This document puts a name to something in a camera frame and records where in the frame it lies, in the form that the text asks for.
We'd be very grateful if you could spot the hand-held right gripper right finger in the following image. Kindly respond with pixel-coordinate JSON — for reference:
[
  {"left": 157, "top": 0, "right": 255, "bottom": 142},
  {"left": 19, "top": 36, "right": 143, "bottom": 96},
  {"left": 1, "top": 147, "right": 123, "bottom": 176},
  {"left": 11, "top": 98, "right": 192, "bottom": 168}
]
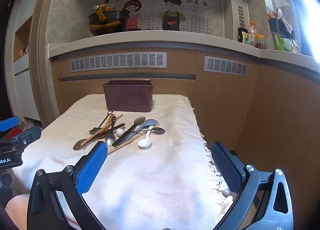
[{"left": 211, "top": 141, "right": 294, "bottom": 230}]

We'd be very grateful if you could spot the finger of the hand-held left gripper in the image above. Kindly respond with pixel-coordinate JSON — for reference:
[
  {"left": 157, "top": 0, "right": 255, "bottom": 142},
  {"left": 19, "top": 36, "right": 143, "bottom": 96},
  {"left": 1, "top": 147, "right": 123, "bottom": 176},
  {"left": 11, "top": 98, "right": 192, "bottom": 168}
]
[
  {"left": 14, "top": 126, "right": 42, "bottom": 149},
  {"left": 0, "top": 117, "right": 20, "bottom": 133}
]

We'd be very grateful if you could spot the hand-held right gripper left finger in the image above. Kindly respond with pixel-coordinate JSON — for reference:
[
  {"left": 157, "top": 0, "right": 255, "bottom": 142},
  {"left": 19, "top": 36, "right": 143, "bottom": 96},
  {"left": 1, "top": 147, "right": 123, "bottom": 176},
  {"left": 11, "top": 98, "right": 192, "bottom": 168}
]
[{"left": 27, "top": 141, "right": 108, "bottom": 230}]

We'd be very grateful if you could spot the black-handled metal spoon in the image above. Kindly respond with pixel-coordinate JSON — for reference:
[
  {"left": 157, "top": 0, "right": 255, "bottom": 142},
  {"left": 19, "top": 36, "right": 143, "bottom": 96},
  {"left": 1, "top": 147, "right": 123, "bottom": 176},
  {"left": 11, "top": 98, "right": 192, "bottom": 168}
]
[{"left": 112, "top": 116, "right": 146, "bottom": 147}]

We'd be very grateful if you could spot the maroon plastic utensil holder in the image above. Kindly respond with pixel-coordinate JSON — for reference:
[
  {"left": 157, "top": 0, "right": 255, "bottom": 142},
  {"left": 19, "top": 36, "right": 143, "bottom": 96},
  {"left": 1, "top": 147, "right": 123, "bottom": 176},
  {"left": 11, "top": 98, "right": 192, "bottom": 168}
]
[{"left": 103, "top": 79, "right": 154, "bottom": 113}]

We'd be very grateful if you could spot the pile of mixed utensils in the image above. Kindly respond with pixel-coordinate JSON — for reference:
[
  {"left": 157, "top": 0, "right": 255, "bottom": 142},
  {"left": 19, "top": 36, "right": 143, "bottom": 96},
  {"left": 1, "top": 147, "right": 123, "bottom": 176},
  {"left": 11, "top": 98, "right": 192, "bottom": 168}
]
[{"left": 73, "top": 114, "right": 124, "bottom": 151}]

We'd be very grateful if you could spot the small black spatula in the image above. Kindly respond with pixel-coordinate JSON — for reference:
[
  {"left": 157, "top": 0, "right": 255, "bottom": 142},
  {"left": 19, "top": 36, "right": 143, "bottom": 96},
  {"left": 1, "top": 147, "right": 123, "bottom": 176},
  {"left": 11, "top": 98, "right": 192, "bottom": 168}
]
[{"left": 89, "top": 111, "right": 113, "bottom": 133}]

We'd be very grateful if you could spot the wooden chopstick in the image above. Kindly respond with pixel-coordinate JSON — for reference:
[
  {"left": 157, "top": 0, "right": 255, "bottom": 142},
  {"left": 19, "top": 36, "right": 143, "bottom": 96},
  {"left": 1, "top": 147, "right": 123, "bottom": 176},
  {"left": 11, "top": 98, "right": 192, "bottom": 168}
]
[{"left": 107, "top": 123, "right": 160, "bottom": 155}]

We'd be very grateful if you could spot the thin dark utensil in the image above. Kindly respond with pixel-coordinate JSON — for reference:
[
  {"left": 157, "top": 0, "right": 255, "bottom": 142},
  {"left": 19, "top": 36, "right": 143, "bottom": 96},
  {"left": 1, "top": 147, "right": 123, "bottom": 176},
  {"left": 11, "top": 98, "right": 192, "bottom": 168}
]
[{"left": 96, "top": 123, "right": 125, "bottom": 137}]

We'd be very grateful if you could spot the person's leg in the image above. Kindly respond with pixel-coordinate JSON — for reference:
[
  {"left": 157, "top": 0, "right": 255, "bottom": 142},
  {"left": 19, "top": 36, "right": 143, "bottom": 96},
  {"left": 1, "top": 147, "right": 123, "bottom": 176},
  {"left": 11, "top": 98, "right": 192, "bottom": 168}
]
[{"left": 5, "top": 194, "right": 32, "bottom": 223}]

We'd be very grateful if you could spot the white ceramic soup spoon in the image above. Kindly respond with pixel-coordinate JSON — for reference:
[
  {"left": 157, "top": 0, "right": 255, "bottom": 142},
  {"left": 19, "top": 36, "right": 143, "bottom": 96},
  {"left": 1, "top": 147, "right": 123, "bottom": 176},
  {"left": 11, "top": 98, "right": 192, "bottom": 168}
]
[{"left": 138, "top": 125, "right": 154, "bottom": 148}]

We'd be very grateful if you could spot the wooden kitchen cabinet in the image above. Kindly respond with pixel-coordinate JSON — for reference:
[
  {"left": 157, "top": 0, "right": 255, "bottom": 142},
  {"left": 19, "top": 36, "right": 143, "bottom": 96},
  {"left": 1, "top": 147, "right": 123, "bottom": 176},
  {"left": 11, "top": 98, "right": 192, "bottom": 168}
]
[{"left": 50, "top": 45, "right": 320, "bottom": 195}]

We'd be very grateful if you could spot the white fringed tablecloth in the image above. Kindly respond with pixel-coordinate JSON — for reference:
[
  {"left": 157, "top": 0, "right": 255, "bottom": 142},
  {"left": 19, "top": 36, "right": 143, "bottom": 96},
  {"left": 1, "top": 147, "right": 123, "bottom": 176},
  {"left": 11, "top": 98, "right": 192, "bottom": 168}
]
[{"left": 12, "top": 94, "right": 238, "bottom": 230}]

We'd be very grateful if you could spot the grey plastic rice paddle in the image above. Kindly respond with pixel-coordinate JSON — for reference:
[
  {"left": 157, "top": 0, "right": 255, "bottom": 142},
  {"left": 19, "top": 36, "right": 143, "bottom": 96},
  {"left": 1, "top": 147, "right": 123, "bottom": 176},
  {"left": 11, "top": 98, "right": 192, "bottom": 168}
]
[{"left": 125, "top": 119, "right": 159, "bottom": 140}]

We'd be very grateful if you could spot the all-metal spoon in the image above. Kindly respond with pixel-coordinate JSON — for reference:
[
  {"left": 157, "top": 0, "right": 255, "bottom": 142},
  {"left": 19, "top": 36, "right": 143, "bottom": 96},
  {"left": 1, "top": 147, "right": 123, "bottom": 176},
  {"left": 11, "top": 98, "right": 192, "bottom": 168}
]
[{"left": 129, "top": 127, "right": 166, "bottom": 135}]

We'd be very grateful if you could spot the short grey vent grille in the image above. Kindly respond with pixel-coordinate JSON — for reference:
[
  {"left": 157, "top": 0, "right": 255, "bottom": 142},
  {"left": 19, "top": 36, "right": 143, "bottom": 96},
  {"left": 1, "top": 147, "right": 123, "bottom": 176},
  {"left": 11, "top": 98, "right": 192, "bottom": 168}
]
[{"left": 204, "top": 56, "right": 248, "bottom": 77}]

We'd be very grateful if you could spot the long grey vent grille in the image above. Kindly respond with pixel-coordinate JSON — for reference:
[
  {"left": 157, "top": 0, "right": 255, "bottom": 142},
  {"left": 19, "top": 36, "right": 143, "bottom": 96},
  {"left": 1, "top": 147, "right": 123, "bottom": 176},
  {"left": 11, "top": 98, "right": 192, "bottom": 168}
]
[{"left": 69, "top": 52, "right": 167, "bottom": 73}]

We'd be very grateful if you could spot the jar with yellow lid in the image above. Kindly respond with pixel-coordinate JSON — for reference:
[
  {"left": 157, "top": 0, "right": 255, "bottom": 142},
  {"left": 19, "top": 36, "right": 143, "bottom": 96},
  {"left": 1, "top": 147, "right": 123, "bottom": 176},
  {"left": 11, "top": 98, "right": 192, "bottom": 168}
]
[{"left": 254, "top": 34, "right": 265, "bottom": 49}]

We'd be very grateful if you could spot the green packet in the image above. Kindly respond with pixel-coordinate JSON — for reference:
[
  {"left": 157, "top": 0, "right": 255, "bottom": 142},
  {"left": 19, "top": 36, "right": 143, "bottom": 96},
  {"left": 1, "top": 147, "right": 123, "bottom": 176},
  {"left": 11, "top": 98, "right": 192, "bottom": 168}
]
[{"left": 275, "top": 34, "right": 293, "bottom": 51}]

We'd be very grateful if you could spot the clear bottle with orange cap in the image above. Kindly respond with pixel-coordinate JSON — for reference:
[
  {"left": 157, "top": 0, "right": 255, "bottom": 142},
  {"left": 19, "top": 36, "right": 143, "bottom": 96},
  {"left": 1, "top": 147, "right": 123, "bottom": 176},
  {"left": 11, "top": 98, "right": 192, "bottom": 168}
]
[{"left": 249, "top": 21, "right": 257, "bottom": 45}]

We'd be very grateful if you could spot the white kitchen countertop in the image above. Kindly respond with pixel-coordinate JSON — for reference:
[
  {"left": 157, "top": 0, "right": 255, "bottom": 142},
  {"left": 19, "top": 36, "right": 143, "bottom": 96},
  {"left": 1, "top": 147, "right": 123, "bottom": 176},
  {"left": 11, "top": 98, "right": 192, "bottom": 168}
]
[{"left": 48, "top": 30, "right": 320, "bottom": 75}]

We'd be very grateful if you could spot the small dark-handled metal spoon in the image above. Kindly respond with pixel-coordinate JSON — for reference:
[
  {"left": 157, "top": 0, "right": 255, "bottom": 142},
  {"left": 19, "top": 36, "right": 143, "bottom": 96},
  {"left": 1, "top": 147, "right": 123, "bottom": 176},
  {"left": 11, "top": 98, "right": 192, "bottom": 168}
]
[{"left": 105, "top": 116, "right": 117, "bottom": 146}]

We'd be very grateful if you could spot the black pot with yellow handle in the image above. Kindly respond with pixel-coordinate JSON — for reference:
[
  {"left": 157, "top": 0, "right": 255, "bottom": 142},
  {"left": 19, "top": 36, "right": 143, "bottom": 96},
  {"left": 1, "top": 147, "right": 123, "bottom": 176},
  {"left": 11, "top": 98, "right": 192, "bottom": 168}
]
[{"left": 88, "top": 5, "right": 126, "bottom": 37}]

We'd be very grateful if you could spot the grey wall utensil holder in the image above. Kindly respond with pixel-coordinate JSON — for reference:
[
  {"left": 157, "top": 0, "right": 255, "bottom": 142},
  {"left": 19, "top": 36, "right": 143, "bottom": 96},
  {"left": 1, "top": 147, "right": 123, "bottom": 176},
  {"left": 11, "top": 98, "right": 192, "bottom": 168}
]
[{"left": 269, "top": 18, "right": 280, "bottom": 32}]

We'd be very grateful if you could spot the cartoon wall sticker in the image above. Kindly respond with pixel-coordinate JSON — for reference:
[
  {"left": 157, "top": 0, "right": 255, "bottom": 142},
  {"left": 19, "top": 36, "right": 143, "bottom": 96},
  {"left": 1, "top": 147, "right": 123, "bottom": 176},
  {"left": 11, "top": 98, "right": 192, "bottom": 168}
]
[{"left": 122, "top": 0, "right": 213, "bottom": 32}]

